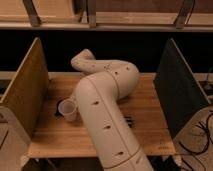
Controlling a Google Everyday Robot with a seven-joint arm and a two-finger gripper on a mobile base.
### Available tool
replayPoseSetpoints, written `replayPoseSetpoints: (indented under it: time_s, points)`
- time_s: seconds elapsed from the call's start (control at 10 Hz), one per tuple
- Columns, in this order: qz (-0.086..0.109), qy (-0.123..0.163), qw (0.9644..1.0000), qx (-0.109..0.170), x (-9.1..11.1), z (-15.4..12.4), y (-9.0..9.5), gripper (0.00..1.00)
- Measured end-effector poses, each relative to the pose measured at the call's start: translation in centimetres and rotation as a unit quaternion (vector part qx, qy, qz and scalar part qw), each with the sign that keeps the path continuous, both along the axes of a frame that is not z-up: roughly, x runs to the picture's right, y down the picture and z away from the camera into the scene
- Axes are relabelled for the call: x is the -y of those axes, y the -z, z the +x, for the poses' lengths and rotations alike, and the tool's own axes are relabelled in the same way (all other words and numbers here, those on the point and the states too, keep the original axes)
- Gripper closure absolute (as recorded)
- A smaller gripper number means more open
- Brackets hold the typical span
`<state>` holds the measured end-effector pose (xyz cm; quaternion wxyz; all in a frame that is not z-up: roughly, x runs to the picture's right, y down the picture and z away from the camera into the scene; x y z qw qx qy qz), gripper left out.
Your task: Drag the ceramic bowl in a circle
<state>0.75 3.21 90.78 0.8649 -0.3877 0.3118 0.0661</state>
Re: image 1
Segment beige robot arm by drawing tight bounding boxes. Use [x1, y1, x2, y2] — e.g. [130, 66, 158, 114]
[71, 49, 154, 171]

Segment translucent plastic cup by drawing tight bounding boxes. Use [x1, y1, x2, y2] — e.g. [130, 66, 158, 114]
[58, 99, 77, 122]

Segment right dark side panel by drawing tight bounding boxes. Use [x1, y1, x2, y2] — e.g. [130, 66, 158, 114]
[154, 39, 210, 138]

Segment left wooden side panel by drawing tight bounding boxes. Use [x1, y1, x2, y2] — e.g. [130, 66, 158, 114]
[0, 38, 49, 145]

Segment wooden back shelf rail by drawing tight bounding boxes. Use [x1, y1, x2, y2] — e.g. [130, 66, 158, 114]
[0, 0, 213, 32]

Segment black cables bundle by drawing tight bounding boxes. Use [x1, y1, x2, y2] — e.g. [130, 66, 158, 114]
[177, 111, 213, 171]

